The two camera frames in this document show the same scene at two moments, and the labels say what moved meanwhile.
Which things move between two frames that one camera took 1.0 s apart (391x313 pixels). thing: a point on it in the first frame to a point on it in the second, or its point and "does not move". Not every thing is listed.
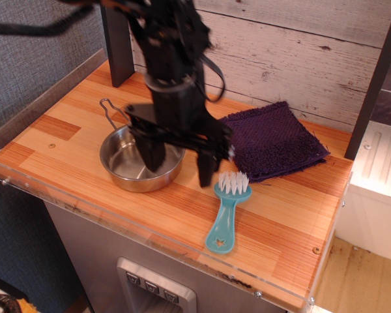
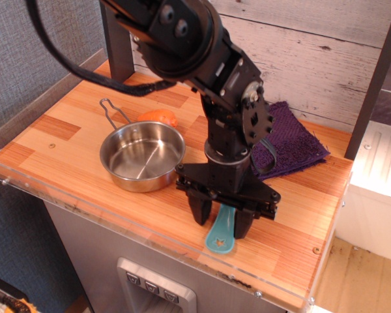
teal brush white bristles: [231, 187] does not move
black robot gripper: [178, 113] to [228, 177]
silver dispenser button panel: [143, 290] does not move
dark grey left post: [119, 46] does not move
